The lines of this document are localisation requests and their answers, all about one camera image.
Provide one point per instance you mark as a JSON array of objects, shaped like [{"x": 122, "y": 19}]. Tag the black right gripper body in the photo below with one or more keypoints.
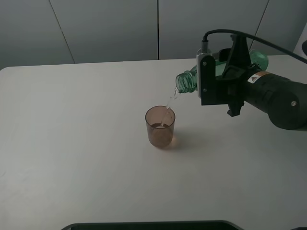
[{"x": 283, "y": 100}]

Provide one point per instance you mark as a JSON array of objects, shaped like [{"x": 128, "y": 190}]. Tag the green transparent water bottle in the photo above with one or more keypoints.
[{"x": 187, "y": 81}]

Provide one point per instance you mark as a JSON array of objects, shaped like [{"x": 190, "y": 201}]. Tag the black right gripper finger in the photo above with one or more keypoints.
[
  {"x": 236, "y": 102},
  {"x": 239, "y": 59}
]

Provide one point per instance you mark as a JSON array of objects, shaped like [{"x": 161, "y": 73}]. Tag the pink translucent plastic cup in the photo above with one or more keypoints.
[{"x": 160, "y": 122}]

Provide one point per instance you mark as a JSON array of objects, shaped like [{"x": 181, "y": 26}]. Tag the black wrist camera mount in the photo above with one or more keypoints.
[{"x": 206, "y": 74}]

